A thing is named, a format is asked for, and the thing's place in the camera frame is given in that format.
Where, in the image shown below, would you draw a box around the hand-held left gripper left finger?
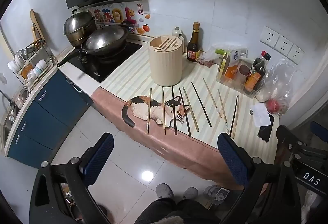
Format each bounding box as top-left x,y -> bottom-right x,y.
29,132 -> 114,224

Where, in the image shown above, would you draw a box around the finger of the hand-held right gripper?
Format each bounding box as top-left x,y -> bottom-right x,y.
276,125 -> 311,151
310,121 -> 328,137

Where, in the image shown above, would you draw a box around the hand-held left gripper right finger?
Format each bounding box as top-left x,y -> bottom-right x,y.
217,132 -> 304,224

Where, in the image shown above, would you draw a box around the white-banded light wooden chopstick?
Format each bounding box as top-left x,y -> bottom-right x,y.
202,78 -> 222,119
146,88 -> 153,136
217,89 -> 230,135

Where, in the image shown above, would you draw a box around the dark wooden chopstick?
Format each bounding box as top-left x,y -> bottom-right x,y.
179,87 -> 192,137
172,86 -> 178,136
229,95 -> 239,136
191,82 -> 213,127

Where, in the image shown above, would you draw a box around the round wooden utensil holder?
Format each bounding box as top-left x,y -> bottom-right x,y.
148,34 -> 183,87

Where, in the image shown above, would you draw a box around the black phone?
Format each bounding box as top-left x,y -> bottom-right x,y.
257,113 -> 275,143

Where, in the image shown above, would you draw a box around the red tomato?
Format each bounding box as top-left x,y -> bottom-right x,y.
265,99 -> 281,113

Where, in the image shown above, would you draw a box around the white paper slip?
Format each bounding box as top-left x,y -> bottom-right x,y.
250,103 -> 272,127

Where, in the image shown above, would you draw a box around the clear plastic item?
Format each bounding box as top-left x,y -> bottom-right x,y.
204,184 -> 231,205

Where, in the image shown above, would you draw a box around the grey slipper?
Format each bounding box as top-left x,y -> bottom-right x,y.
156,183 -> 175,199
184,187 -> 199,200

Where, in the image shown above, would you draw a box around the blue kitchen cabinet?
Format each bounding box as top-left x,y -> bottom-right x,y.
5,70 -> 94,169

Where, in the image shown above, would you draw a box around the dark bottle orange label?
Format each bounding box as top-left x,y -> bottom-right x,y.
243,61 -> 267,94

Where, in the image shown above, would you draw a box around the person's legs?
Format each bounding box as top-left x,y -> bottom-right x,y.
134,197 -> 221,224

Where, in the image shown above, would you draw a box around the clear plastic organiser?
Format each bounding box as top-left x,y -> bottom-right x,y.
216,59 -> 268,98

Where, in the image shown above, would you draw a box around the brown-lidded jar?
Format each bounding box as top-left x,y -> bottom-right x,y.
237,65 -> 251,85

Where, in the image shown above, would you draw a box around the black induction cooktop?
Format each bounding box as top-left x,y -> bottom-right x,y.
67,41 -> 142,83

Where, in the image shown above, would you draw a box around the dark bottle red cap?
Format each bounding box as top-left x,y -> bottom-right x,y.
250,50 -> 271,78

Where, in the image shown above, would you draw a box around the orange and white pouch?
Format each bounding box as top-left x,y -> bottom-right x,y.
225,50 -> 243,79

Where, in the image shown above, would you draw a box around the yellow green box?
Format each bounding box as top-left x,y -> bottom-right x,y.
218,48 -> 230,76

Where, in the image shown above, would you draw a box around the striped cat-print table cover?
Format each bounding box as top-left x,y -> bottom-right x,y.
91,45 -> 285,190

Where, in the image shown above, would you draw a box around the steel sink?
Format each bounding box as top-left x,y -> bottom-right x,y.
0,86 -> 28,142

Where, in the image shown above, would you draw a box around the black wok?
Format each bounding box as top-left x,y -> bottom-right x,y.
57,34 -> 129,68

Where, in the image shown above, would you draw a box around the crumpled clear plastic bag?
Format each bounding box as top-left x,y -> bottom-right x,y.
198,46 -> 249,68

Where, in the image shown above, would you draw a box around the white cup blue print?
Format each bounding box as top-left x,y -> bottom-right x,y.
33,59 -> 47,76

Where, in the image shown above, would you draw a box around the steel wok lid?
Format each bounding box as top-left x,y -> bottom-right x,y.
86,25 -> 128,51

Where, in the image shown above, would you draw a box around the dark sauce bottle tan cap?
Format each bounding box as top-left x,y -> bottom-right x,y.
186,22 -> 201,63

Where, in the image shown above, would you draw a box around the steel bowl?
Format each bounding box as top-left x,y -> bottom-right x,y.
19,47 -> 35,60

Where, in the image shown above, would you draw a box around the steel steamer pot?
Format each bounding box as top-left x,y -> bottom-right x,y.
63,9 -> 96,48

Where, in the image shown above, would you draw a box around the small white bottle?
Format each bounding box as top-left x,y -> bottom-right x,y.
171,27 -> 185,54

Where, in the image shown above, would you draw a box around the wooden cutting board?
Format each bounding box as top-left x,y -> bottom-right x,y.
29,9 -> 47,42

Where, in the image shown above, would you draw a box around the white wall socket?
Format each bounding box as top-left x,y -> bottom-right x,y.
287,44 -> 305,65
260,26 -> 280,48
274,34 -> 294,57

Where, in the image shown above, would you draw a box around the wire dish rack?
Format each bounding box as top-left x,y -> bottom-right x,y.
8,38 -> 57,94

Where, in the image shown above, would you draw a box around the colourful wall stickers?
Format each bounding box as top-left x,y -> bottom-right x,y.
87,4 -> 151,35

